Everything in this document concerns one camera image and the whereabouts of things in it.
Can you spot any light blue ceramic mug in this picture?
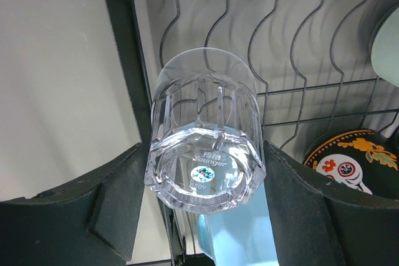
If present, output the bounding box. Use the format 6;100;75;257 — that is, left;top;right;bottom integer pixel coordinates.
186;122;278;266

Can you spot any red and black skull mug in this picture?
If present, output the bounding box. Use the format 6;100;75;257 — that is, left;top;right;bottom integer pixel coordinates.
302;128;398;200

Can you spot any mint green plastic cup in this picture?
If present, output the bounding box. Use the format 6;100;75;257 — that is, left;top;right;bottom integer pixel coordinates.
368;3;398;87

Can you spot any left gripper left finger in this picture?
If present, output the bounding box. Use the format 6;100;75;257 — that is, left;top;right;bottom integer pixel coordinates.
1;143;148;265

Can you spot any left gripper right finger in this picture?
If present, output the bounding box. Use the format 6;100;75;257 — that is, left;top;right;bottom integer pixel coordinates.
263;141;398;265

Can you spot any black wire dish rack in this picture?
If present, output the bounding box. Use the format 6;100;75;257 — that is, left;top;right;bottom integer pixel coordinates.
98;0;399;266

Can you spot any clear faceted glass tumbler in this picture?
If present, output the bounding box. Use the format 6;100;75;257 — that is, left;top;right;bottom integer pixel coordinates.
144;47;266;214

